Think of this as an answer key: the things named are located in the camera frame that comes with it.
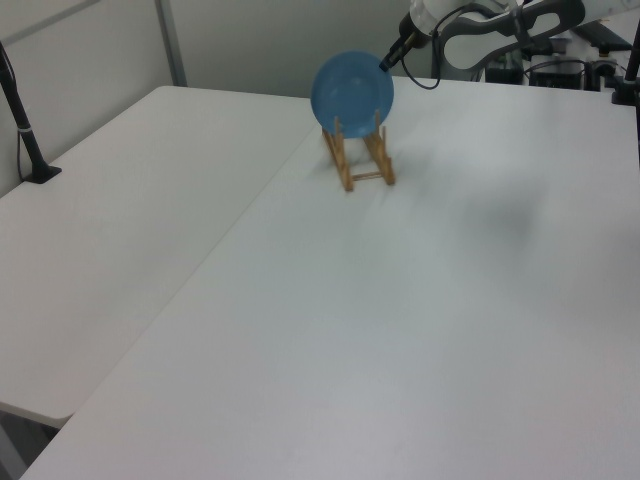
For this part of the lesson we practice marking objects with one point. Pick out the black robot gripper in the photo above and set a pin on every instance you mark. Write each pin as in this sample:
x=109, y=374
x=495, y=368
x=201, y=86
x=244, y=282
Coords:
x=421, y=16

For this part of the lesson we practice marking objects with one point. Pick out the blue round plate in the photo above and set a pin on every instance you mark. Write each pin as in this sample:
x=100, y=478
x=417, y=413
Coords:
x=350, y=90

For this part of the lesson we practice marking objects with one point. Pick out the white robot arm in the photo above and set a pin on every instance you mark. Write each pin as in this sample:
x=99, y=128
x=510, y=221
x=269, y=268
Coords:
x=470, y=50

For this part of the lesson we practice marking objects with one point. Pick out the wooden plate rack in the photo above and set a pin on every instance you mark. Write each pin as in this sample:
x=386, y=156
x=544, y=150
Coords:
x=340, y=160

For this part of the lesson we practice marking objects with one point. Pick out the black electronics box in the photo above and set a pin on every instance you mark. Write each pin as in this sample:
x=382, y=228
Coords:
x=560, y=77

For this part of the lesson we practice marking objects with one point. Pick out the grey metal partition frame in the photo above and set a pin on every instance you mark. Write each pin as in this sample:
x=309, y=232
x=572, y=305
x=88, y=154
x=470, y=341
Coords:
x=172, y=45

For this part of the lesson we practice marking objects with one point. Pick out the black camera stand pole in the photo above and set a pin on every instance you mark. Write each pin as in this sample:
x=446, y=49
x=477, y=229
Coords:
x=25, y=135
x=632, y=65

